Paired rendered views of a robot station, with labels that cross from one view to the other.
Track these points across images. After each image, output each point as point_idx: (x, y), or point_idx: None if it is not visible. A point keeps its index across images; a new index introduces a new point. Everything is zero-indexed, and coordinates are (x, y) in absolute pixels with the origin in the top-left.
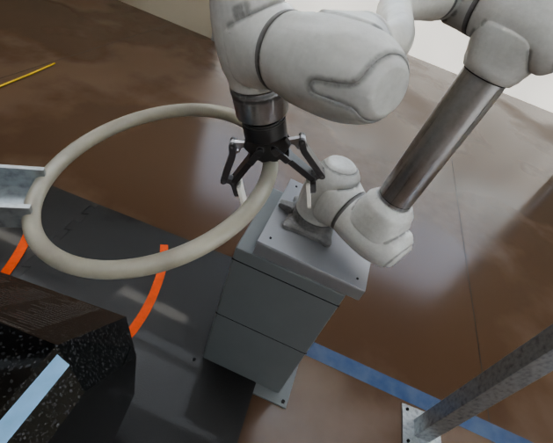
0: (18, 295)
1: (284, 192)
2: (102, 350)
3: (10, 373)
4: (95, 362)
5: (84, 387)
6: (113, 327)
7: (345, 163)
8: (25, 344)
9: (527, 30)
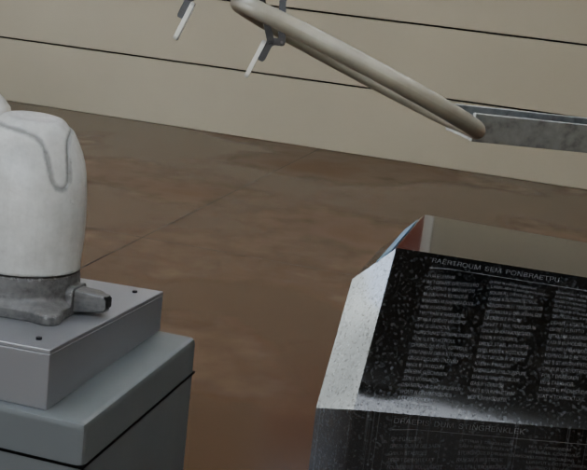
0: (497, 350)
1: (82, 331)
2: (357, 324)
3: (419, 241)
4: (357, 306)
5: (354, 280)
6: (360, 365)
7: (26, 116)
8: (425, 249)
9: None
